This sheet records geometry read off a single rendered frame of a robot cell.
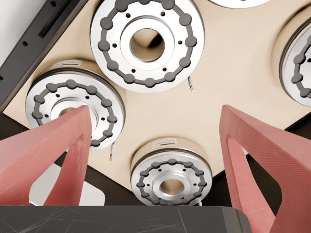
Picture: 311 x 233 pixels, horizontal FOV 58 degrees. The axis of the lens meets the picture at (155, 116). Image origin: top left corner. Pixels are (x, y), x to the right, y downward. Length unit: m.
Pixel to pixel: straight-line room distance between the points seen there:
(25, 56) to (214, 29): 0.17
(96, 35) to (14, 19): 0.22
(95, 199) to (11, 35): 0.26
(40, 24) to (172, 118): 0.19
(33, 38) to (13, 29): 0.27
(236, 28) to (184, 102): 0.10
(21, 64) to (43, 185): 0.16
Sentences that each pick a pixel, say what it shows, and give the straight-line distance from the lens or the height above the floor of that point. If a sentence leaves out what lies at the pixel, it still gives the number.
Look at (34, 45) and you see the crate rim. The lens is 0.20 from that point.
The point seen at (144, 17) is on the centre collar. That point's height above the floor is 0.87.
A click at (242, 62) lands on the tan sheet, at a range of 0.31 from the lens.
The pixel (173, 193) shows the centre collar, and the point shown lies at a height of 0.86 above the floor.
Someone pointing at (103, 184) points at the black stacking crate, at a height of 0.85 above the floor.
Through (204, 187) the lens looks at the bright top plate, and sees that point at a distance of 0.37.
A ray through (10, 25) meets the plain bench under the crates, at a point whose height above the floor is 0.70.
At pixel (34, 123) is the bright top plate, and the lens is 0.32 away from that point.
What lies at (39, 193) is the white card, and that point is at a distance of 0.33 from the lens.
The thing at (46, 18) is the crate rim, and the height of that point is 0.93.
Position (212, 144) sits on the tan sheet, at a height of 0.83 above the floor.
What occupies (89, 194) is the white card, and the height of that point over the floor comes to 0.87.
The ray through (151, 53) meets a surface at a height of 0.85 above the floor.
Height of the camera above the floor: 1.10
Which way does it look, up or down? 56 degrees down
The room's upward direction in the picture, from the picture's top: 179 degrees clockwise
